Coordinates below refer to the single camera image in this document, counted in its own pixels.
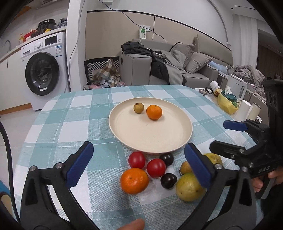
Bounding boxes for pale yellow guava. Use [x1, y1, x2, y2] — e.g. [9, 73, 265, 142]
[204, 153, 223, 165]

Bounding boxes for green yellow guava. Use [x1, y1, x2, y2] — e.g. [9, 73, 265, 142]
[176, 172, 206, 202]

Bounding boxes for small brown longan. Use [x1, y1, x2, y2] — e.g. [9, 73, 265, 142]
[179, 161, 192, 175]

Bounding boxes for dark purple plum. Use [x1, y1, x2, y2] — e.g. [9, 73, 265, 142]
[160, 173, 178, 189]
[159, 153, 174, 167]

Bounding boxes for red tomato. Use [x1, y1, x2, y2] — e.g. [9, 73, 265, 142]
[146, 159, 166, 178]
[128, 151, 146, 169]

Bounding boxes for large orange mandarin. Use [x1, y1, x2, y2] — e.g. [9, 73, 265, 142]
[120, 168, 149, 195]

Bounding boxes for small orange mandarin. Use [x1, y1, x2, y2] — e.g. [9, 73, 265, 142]
[146, 104, 163, 120]

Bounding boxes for brown longan front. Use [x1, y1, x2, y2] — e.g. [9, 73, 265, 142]
[133, 103, 144, 114]

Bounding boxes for person's right hand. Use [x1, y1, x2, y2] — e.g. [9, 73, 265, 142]
[250, 166, 283, 193]

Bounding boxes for person's left hand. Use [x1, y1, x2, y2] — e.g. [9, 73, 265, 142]
[118, 219, 145, 230]

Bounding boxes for yellow plastic bag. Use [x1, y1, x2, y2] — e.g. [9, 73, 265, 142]
[217, 93, 239, 114]

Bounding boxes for white electric kettle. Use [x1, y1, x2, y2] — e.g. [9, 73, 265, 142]
[226, 74, 247, 101]

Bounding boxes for grey blanket heap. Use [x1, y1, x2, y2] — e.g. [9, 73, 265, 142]
[227, 65, 265, 88]

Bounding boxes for white medicine bottle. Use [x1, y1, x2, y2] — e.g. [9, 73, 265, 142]
[210, 81, 221, 97]

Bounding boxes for cream round plate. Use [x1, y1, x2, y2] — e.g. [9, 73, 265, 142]
[108, 97, 193, 154]

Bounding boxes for teal plaid tablecloth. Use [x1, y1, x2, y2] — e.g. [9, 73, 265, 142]
[13, 85, 254, 229]

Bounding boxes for grey cushion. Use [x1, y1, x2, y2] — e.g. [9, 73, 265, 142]
[170, 42, 195, 69]
[185, 52, 212, 74]

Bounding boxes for white kitchen cabinets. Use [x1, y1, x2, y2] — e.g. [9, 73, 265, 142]
[0, 51, 30, 111]

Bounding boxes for dark clothes pile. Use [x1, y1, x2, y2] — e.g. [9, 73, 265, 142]
[121, 41, 169, 84]

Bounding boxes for grey sofa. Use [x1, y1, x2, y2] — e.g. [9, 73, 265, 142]
[120, 35, 233, 88]

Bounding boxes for white washing machine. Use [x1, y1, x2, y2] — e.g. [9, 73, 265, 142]
[21, 31, 71, 111]

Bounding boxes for plaid cloth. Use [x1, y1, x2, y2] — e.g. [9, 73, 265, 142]
[91, 58, 121, 88]

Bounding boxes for black patterned laundry basket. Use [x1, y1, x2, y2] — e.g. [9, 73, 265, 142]
[84, 57, 120, 84]

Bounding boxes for black cable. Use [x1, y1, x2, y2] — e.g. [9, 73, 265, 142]
[0, 120, 21, 224]

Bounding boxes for white wall socket charger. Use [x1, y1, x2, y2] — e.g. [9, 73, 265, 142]
[139, 25, 151, 39]

